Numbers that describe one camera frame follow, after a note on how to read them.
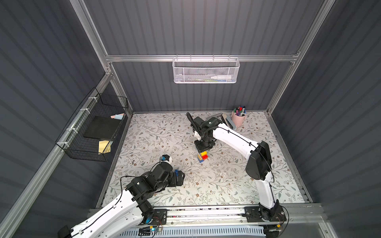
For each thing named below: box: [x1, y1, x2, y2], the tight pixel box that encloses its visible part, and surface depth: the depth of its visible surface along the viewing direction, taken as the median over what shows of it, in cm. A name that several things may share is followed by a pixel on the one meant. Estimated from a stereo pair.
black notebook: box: [82, 115, 122, 140], surface depth 77 cm
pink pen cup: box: [231, 106, 248, 126], surface depth 107 cm
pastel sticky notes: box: [110, 113, 125, 120], surface depth 84 cm
